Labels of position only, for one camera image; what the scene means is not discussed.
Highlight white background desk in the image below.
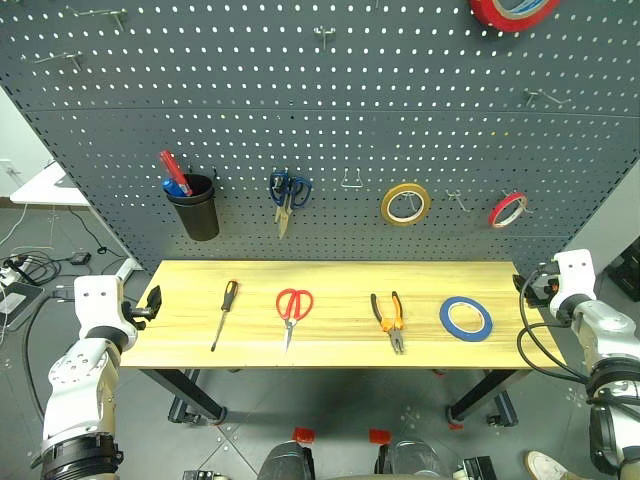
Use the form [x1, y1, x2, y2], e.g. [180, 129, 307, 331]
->
[9, 161, 92, 207]

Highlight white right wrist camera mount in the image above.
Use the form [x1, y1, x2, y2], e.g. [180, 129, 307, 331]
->
[548, 248, 598, 317]

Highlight black plastic pen cup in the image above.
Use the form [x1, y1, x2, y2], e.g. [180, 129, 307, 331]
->
[164, 173, 221, 243]

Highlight large red tape roll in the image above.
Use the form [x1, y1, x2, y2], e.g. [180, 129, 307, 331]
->
[467, 0, 562, 33]

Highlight white shoe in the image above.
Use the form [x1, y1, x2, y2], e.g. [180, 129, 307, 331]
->
[523, 449, 572, 480]

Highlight white power strip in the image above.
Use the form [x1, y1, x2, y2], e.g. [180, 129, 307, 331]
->
[0, 253, 31, 289]

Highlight black table leg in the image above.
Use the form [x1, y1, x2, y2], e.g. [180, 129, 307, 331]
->
[446, 368, 532, 429]
[143, 368, 229, 427]

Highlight black storage box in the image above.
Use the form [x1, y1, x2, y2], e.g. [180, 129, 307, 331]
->
[606, 248, 640, 302]

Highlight black orange handled screwdriver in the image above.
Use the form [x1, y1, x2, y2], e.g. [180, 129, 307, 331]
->
[209, 279, 240, 353]

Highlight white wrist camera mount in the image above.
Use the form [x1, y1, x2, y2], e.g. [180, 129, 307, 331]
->
[548, 248, 598, 317]
[73, 274, 139, 342]

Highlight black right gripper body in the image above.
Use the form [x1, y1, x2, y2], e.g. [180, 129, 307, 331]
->
[524, 269, 560, 307]

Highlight blue tape roll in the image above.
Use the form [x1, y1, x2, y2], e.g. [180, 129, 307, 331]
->
[438, 295, 495, 344]

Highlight orange black pliers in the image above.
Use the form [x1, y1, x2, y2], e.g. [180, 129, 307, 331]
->
[369, 290, 408, 356]

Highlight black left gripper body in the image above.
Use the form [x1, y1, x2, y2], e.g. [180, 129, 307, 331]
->
[121, 298, 153, 331]

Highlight red handled scissors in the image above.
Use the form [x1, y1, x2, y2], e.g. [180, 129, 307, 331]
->
[275, 287, 315, 353]

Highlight red and blue pens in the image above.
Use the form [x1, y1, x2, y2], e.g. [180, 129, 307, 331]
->
[159, 149, 194, 197]

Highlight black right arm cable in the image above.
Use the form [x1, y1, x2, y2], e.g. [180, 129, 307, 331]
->
[516, 272, 599, 387]

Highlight yellow tape roll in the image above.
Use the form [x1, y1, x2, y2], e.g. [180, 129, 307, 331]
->
[380, 182, 433, 228]

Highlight grey metal pegboard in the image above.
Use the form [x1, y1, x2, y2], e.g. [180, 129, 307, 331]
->
[0, 0, 640, 282]

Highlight dark rounded shape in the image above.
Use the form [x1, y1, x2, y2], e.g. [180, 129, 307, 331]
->
[374, 438, 452, 480]
[256, 441, 317, 480]

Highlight blue handled scissors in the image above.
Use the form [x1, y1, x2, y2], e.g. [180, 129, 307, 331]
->
[269, 169, 314, 241]

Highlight grey flat floor device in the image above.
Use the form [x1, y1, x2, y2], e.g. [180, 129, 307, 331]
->
[0, 281, 47, 332]

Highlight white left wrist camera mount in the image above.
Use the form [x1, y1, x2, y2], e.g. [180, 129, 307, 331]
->
[73, 274, 139, 342]

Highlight small red tape roll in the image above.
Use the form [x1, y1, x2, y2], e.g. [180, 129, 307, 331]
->
[487, 191, 529, 230]

